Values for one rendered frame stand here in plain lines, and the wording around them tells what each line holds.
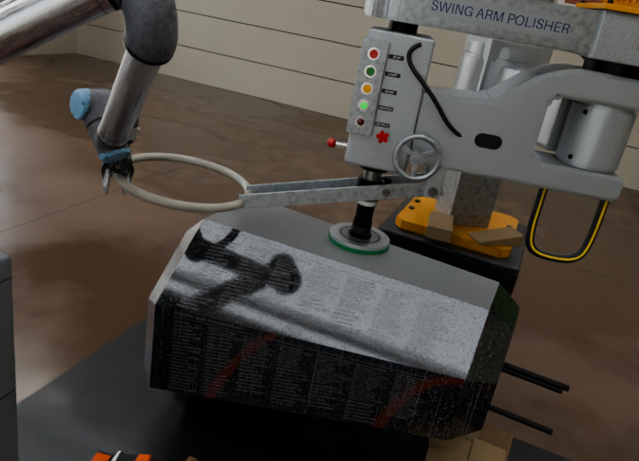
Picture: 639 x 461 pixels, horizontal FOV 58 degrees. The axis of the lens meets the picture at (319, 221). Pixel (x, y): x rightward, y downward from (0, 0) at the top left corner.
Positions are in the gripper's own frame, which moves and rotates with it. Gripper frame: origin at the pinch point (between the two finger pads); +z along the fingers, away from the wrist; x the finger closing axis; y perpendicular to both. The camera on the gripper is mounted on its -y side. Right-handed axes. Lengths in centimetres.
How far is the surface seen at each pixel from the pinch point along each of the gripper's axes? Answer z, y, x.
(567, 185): -43, 69, 123
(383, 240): -5, 38, 86
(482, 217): -6, 12, 150
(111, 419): 85, 20, 6
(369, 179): -26, 34, 76
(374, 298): 3, 62, 72
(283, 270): 6, 41, 50
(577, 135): -58, 65, 124
